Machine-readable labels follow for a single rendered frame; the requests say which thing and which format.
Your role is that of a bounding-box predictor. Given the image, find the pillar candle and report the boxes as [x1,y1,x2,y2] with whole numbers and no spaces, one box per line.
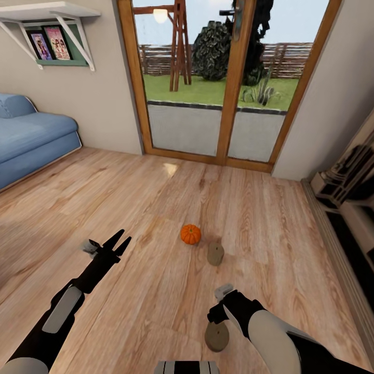
[207,243,224,266]
[205,322,230,352]

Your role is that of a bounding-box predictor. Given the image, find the pumpkin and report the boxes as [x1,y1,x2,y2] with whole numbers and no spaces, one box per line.
[180,224,202,245]

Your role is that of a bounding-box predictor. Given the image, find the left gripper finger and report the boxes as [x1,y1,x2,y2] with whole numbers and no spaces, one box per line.
[111,237,132,257]
[102,229,125,256]

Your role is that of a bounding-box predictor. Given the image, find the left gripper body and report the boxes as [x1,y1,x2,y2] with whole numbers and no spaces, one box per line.
[85,247,121,281]

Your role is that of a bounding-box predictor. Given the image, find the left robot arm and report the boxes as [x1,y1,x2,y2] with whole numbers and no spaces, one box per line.
[0,229,132,374]

